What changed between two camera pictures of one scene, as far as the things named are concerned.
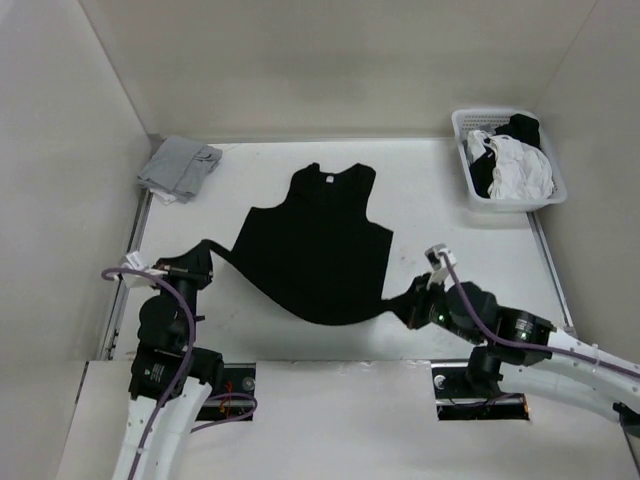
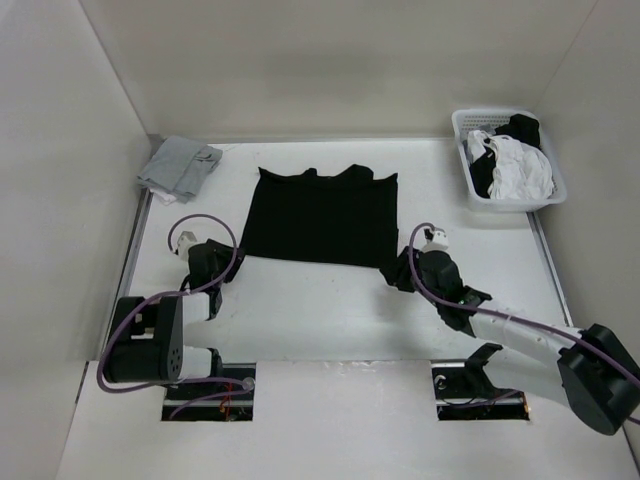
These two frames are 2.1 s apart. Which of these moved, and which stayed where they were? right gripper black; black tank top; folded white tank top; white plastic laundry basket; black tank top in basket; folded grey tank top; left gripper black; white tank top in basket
Moved: left gripper black; black tank top; right gripper black
Stayed: white plastic laundry basket; folded white tank top; white tank top in basket; folded grey tank top; black tank top in basket
